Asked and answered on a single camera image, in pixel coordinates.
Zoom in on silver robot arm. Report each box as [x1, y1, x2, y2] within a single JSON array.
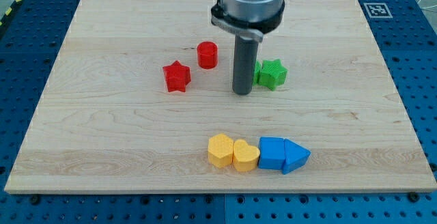
[[211, 0, 285, 43]]

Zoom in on red star block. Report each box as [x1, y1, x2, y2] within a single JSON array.
[[163, 60, 191, 92]]

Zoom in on green star block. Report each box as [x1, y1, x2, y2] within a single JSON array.
[[258, 59, 287, 91]]

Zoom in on yellow hexagon block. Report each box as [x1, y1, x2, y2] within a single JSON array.
[[208, 133, 234, 168]]

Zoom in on red cylinder block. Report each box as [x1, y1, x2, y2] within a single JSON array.
[[197, 41, 218, 69]]

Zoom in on green block behind rod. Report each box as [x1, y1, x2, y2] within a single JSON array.
[[253, 61, 262, 85]]

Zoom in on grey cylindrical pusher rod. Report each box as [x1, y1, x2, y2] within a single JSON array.
[[232, 36, 259, 95]]

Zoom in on yellow heart block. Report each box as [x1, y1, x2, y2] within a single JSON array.
[[233, 139, 260, 172]]

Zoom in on blue cube block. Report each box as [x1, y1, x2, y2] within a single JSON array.
[[258, 137, 285, 170]]

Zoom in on blue triangle block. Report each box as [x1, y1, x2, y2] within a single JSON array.
[[282, 139, 311, 175]]

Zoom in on wooden board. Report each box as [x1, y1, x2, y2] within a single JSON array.
[[5, 0, 436, 194]]

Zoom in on white fiducial marker tag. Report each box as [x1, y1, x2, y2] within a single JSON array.
[[363, 2, 393, 18]]

